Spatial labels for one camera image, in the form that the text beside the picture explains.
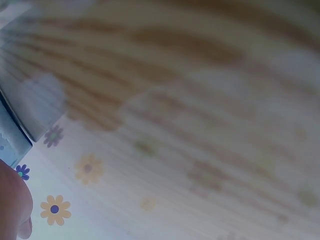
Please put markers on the person's left hand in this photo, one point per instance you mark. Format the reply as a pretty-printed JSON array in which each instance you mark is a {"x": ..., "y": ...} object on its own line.
[{"x": 13, "y": 200}]

